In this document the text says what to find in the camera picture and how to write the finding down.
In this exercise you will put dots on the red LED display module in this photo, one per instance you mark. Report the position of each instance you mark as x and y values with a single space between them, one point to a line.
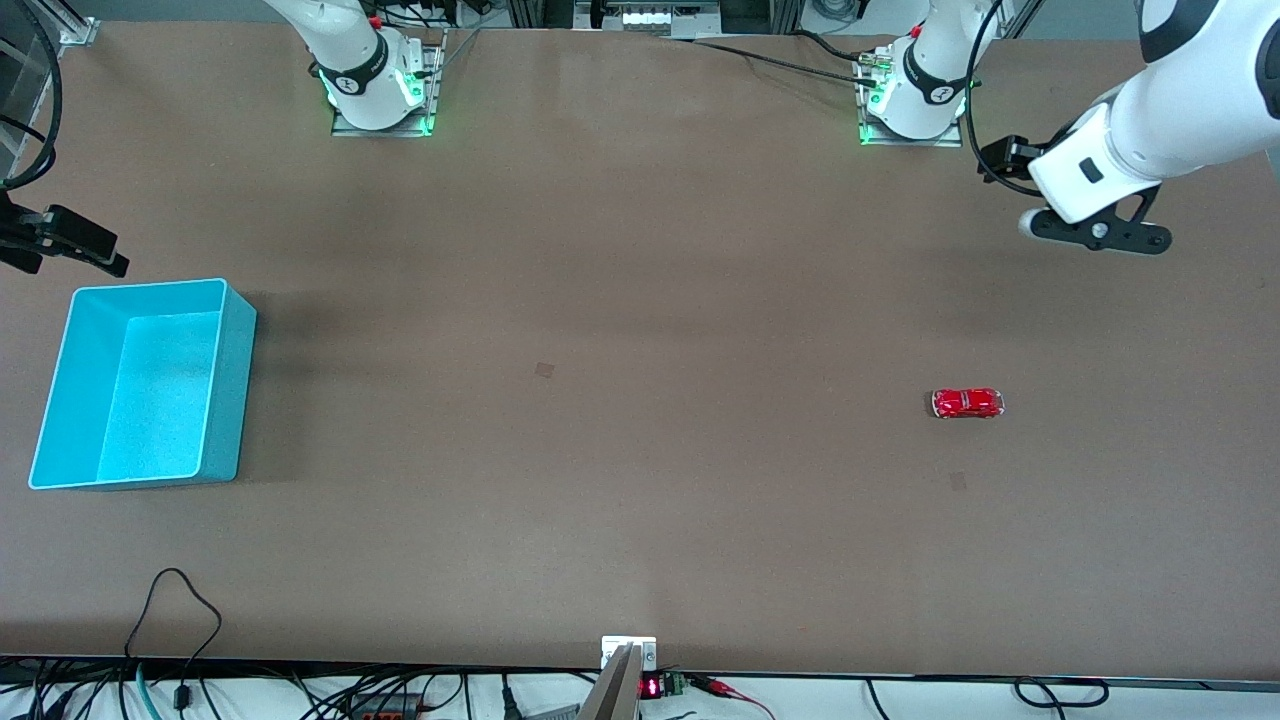
662 686

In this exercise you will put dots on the grey metal bar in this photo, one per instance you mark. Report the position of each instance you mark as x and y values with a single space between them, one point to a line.
612 690

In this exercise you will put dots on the light blue plastic box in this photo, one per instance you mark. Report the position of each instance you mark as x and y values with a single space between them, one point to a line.
150 400

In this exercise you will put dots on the red beetle toy car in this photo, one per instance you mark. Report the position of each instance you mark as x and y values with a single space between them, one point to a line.
967 402

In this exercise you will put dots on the aluminium frame with lights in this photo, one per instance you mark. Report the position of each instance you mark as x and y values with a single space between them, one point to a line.
650 15

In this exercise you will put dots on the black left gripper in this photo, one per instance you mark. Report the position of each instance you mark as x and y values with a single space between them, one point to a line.
1010 157

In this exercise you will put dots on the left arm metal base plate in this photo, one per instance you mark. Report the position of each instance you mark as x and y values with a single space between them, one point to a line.
950 138

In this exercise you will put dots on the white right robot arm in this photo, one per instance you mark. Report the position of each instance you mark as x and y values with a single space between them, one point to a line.
350 60

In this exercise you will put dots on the black and orange power strip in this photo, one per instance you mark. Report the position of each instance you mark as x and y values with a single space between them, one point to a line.
385 705

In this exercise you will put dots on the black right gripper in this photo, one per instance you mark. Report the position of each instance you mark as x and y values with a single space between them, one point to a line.
30 235

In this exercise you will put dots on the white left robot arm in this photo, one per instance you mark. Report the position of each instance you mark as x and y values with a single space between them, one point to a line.
1180 110

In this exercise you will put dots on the white metal bracket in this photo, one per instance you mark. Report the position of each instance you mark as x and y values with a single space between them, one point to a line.
615 648

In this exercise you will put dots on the aluminium profile corner piece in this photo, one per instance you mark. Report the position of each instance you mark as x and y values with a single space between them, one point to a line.
75 25

